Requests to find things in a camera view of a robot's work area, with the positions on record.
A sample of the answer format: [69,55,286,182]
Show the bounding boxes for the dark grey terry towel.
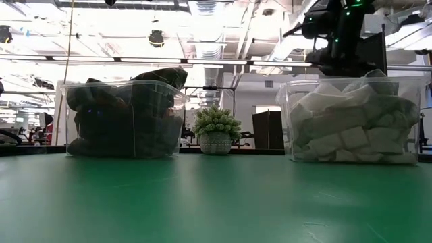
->
[65,136,182,159]

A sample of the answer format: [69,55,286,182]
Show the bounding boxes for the plain white towel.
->
[293,82,377,115]

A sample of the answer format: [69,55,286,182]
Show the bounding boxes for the clear plastic bin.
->
[60,79,190,159]
[275,76,428,165]

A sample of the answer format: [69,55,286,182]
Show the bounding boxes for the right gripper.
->
[305,49,367,77]

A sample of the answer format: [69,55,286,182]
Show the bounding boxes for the thin yellow cord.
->
[55,0,74,146]

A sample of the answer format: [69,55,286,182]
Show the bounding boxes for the long ceiling light strip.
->
[0,53,315,68]

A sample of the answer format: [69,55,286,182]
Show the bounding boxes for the potted green succulent plant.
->
[192,104,243,157]

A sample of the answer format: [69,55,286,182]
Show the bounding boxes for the black aluminium table frame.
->
[0,144,432,163]

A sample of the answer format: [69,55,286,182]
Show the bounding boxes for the black dome ceiling camera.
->
[148,29,165,48]

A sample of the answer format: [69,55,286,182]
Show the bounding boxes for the black ceiling spotlight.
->
[0,25,14,44]

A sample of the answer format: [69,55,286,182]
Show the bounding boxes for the dark brown cabinet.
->
[252,110,285,151]

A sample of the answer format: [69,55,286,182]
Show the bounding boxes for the black divider panel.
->
[360,23,388,77]

